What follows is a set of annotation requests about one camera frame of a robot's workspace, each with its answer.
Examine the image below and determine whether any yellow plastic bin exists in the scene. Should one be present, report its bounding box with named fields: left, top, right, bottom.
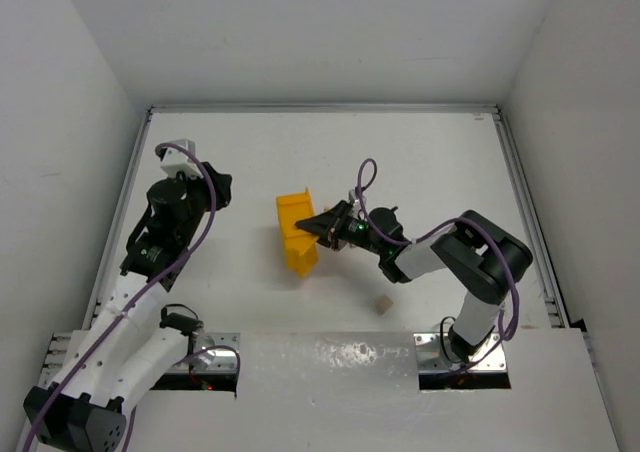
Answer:
left=276, top=188, right=318, bottom=278

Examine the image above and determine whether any light wood cube block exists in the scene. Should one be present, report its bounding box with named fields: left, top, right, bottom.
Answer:
left=375, top=295, right=394, bottom=315

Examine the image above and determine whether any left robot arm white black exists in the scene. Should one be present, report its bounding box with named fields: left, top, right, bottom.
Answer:
left=23, top=160, right=232, bottom=451

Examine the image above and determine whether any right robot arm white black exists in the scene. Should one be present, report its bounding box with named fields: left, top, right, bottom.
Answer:
left=295, top=200, right=533, bottom=364

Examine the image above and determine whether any white front cover board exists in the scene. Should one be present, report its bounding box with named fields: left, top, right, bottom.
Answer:
left=129, top=329, right=617, bottom=451

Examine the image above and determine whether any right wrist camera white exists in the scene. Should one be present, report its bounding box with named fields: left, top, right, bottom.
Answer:
left=348, top=187, right=365, bottom=205

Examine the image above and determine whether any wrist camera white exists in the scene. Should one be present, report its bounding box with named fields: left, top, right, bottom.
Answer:
left=348, top=187, right=365, bottom=205
left=156, top=139, right=201, bottom=179

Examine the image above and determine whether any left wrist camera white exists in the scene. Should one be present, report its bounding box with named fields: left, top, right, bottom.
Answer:
left=156, top=139, right=201, bottom=179

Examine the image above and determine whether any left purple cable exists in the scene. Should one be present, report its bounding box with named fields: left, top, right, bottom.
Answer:
left=19, top=143, right=218, bottom=452

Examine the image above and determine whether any aluminium frame rail back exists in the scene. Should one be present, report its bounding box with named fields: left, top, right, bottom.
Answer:
left=148, top=102, right=500, bottom=114

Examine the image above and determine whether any aluminium frame rail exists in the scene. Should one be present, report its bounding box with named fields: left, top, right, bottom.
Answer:
left=148, top=102, right=500, bottom=114
left=493, top=109, right=570, bottom=328
left=81, top=106, right=154, bottom=330

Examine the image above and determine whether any aluminium frame rail left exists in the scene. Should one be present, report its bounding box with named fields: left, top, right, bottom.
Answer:
left=81, top=106, right=154, bottom=330

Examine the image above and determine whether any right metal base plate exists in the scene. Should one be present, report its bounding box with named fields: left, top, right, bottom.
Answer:
left=413, top=332, right=508, bottom=374

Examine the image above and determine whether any metal base plate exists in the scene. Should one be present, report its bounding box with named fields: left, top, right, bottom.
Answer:
left=176, top=332, right=241, bottom=375
left=413, top=332, right=508, bottom=374

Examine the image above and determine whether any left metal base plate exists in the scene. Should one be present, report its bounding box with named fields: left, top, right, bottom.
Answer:
left=176, top=332, right=241, bottom=375

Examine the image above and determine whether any aluminium frame rail right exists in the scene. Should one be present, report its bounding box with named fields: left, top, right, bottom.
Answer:
left=493, top=109, right=570, bottom=328

